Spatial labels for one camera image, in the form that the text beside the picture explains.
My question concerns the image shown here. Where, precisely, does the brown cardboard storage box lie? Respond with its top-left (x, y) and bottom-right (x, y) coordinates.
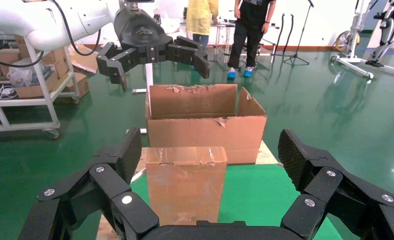
top-left (14, 34), bottom-right (68, 78)
top-left (0, 48), bottom-right (20, 77)
top-left (56, 72), bottom-right (90, 99)
top-left (15, 71), bottom-right (59, 99)

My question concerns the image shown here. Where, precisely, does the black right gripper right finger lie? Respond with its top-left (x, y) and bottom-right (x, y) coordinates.
top-left (278, 129), bottom-right (394, 240)

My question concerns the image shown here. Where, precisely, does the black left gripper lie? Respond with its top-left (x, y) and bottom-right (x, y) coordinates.
top-left (95, 7), bottom-right (211, 93)

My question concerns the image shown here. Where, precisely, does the person in yellow coat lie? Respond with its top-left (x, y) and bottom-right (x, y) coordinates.
top-left (186, 0), bottom-right (219, 47)

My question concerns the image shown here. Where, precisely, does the person in black clothes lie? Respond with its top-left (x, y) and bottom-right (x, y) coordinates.
top-left (227, 0), bottom-right (277, 80)

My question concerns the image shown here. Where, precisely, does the white metal floor frame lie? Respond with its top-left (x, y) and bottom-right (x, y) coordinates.
top-left (331, 0), bottom-right (394, 80)

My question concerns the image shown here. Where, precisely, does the flat leaning cardboard sheet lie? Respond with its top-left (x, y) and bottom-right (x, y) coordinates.
top-left (67, 43), bottom-right (99, 75)

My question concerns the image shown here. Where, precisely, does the black tripod stand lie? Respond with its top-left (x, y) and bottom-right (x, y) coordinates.
top-left (283, 0), bottom-right (315, 66)

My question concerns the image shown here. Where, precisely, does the yellow wheel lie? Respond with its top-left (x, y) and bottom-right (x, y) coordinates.
top-left (335, 30), bottom-right (361, 54)

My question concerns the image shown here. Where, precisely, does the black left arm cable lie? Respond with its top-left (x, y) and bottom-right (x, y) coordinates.
top-left (0, 0), bottom-right (102, 69)

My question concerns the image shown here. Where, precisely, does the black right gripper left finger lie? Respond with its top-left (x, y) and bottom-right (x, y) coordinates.
top-left (18, 127), bottom-right (159, 240)

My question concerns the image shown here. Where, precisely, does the large open cardboard carton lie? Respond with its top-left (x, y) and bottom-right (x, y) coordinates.
top-left (145, 83), bottom-right (268, 166)

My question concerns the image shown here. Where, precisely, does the black curved pole stand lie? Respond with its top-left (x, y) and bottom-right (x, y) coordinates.
top-left (283, 13), bottom-right (295, 57)
top-left (272, 13), bottom-right (286, 57)

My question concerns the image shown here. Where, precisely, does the black white leg device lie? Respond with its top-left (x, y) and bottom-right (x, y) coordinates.
top-left (365, 0), bottom-right (394, 69)

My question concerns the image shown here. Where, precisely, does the white metal floor stand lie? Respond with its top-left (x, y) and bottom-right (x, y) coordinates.
top-left (125, 62), bottom-right (154, 135)

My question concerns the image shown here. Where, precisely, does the small taped cardboard box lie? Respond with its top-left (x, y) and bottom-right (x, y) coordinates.
top-left (145, 146), bottom-right (228, 227)

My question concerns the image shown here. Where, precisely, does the clear plastic bag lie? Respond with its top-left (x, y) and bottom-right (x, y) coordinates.
top-left (6, 58), bottom-right (47, 88)

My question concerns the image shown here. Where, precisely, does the white metal shelf cart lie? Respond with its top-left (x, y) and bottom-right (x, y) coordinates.
top-left (0, 29), bottom-right (81, 140)

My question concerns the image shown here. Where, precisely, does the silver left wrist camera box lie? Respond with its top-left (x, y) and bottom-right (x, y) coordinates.
top-left (122, 0), bottom-right (155, 9)

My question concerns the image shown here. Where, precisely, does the green table cloth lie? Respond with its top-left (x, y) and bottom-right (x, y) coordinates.
top-left (130, 163), bottom-right (343, 240)

